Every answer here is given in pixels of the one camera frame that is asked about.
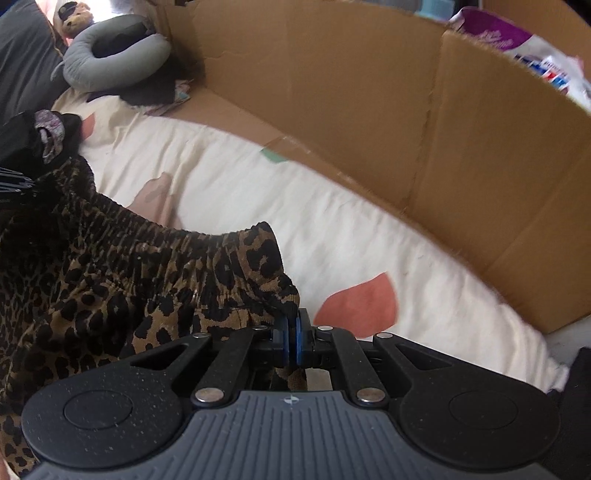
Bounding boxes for dark grey pillow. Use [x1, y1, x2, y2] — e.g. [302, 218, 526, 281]
[0, 0, 70, 121]

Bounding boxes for grey neck pillow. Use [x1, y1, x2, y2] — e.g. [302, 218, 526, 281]
[52, 14, 171, 92]

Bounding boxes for black bag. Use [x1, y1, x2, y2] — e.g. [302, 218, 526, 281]
[558, 344, 591, 480]

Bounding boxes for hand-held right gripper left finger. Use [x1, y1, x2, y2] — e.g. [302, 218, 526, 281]
[130, 316, 293, 406]

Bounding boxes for brown plush toy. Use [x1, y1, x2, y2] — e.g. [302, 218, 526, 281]
[54, 0, 99, 40]

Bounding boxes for purple and white package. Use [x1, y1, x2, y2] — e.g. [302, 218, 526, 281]
[448, 6, 591, 112]

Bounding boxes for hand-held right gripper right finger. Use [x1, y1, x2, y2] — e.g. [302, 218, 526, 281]
[295, 308, 454, 405]

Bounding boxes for leopard print pants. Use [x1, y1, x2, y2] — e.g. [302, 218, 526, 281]
[0, 156, 309, 479]

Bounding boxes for white printed blanket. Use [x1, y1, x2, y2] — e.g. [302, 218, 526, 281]
[52, 86, 571, 393]

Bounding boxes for black floral cloth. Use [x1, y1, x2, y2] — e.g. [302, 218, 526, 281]
[0, 109, 85, 169]

